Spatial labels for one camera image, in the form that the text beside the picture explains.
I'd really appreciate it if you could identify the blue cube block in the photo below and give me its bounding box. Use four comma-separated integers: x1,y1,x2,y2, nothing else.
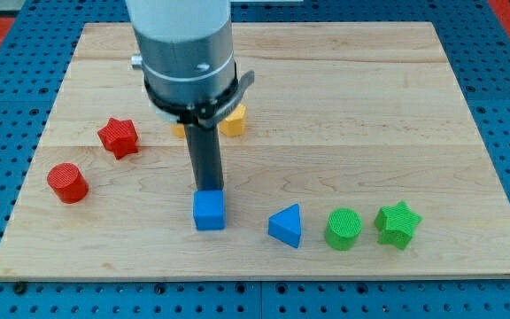
193,190,226,230

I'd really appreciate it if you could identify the yellow heart block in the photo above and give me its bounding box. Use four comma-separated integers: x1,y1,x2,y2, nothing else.
170,124,186,138

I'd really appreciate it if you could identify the yellow hexagon block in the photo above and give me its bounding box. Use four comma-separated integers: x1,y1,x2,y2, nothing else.
219,104,247,137

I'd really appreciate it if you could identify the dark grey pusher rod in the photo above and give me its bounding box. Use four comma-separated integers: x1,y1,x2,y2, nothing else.
184,124,224,191

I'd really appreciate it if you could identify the blue triangle block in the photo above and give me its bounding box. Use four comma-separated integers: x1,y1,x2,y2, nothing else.
267,204,302,248

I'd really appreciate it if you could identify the light wooden board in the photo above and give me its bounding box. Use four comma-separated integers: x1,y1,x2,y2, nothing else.
0,22,510,282

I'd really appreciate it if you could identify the green cylinder block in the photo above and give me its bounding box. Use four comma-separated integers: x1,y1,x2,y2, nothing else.
324,207,362,251

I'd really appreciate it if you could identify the red star block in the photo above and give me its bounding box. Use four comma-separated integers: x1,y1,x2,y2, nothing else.
97,118,138,160

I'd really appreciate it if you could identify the green star block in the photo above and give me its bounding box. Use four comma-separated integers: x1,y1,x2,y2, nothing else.
374,200,423,250

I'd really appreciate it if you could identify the red cylinder block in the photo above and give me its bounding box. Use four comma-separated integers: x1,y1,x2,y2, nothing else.
47,162,89,204

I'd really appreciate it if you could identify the black hose clamp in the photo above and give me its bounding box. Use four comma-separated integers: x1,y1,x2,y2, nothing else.
143,66,255,129

